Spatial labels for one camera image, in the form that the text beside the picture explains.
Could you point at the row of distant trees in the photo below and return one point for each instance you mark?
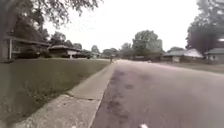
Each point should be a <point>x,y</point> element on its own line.
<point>106,51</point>

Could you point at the round green tree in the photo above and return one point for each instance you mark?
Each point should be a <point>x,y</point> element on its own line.
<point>146,42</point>

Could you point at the low brown-roofed house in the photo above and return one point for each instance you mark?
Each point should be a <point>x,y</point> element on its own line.
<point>63,50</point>

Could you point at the grey asphalt road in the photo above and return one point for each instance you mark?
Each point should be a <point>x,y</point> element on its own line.
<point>160,96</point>

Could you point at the robot's own part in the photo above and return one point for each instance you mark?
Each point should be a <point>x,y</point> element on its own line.
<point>143,126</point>

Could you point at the house with pale roof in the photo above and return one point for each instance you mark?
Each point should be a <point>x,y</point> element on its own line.
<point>185,54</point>

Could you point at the green grass lawn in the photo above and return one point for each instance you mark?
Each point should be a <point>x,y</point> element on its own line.
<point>36,80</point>

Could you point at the grass verge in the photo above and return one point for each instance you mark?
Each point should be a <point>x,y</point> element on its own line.
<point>203,66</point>

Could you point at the low house with porch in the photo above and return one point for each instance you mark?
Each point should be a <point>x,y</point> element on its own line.
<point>20,46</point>

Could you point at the tall dark tree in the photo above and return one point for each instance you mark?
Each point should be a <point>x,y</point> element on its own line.
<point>206,30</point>

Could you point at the low grey house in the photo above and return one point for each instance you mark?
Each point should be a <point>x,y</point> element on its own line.
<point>215,54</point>

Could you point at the large dark tree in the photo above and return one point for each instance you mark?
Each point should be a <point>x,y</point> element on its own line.
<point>20,16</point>

